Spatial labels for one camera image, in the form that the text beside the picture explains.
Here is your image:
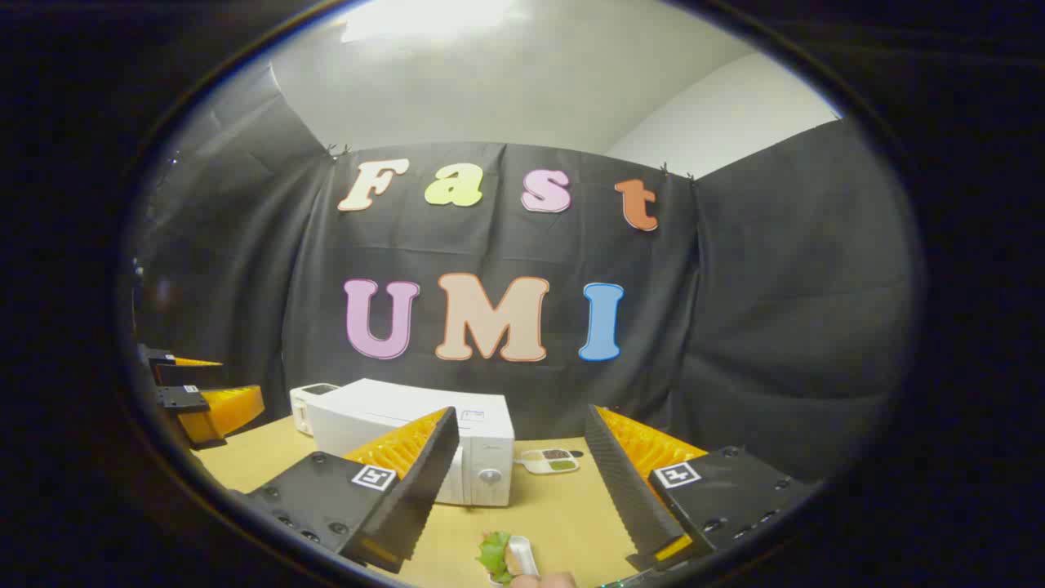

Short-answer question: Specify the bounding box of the white toaster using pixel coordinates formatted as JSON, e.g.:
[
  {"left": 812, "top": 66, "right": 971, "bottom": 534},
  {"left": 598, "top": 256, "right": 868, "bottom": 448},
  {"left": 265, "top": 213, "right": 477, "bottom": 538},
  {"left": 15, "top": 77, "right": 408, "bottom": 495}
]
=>
[{"left": 290, "top": 382, "right": 340, "bottom": 436}]

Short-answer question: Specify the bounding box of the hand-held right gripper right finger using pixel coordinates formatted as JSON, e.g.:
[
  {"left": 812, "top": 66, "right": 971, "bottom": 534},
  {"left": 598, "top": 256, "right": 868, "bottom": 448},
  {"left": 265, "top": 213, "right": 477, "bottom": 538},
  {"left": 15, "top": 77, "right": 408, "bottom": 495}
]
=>
[{"left": 585, "top": 403, "right": 819, "bottom": 572}]

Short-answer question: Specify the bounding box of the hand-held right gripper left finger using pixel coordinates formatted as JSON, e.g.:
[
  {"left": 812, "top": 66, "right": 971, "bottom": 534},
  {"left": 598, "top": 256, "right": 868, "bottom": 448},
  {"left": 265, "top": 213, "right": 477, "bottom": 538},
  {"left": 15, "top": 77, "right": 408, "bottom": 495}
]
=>
[{"left": 233, "top": 406, "right": 460, "bottom": 574}]

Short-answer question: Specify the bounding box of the white plastic tray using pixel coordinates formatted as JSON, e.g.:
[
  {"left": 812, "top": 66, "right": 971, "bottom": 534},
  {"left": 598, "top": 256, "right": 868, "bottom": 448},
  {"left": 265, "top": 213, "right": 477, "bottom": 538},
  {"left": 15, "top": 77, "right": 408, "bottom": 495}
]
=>
[{"left": 490, "top": 535, "right": 540, "bottom": 586}]

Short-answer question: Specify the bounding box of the white divided condiment dish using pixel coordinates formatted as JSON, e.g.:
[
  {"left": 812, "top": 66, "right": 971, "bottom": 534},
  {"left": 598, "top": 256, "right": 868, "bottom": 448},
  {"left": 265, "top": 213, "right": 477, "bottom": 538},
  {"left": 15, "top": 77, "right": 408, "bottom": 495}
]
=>
[{"left": 516, "top": 448, "right": 582, "bottom": 476}]

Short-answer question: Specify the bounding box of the white microwave oven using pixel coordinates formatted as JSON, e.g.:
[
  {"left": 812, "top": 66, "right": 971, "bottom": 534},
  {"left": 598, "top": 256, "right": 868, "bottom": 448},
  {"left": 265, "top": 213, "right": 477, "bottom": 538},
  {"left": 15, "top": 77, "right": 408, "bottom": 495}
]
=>
[{"left": 306, "top": 378, "right": 515, "bottom": 509}]

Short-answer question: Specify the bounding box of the black backdrop cloth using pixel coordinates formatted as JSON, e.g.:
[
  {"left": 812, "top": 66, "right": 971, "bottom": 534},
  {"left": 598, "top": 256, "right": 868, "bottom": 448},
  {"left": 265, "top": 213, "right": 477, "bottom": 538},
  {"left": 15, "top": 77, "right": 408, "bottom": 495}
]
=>
[{"left": 131, "top": 61, "right": 919, "bottom": 483}]

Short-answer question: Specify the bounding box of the sandwich with green lettuce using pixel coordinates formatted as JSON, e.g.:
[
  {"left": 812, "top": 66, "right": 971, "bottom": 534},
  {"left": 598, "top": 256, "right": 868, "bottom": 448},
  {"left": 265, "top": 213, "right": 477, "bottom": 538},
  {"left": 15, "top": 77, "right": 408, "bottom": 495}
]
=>
[{"left": 476, "top": 531, "right": 518, "bottom": 586}]

